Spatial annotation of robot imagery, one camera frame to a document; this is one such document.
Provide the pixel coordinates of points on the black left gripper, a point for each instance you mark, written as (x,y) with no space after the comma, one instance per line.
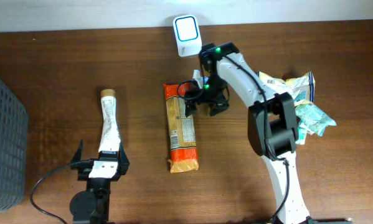
(121,168)

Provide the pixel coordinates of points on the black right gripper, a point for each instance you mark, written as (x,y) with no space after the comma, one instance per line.
(205,99)

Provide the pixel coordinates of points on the white tube with beige cap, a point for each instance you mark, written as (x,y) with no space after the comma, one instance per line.
(110,139)

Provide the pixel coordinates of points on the orange spaghetti packet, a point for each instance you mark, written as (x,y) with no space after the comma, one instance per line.
(182,136)

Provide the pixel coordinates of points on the white yellow snack bag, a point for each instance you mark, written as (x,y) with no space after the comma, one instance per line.
(301,89)

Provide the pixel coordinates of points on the teal wet wipes pack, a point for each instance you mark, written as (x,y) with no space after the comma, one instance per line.
(314,118)

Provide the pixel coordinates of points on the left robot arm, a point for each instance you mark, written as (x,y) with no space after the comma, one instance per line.
(93,204)

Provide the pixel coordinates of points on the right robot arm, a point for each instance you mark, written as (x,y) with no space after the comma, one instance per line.
(272,122)

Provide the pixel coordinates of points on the white barcode scanner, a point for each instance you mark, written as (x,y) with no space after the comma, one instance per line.
(187,35)

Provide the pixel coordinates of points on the teal tissue pack right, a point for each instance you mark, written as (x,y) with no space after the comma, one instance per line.
(302,133)

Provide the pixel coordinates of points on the dark grey mesh basket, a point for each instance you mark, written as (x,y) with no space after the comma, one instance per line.
(13,148)

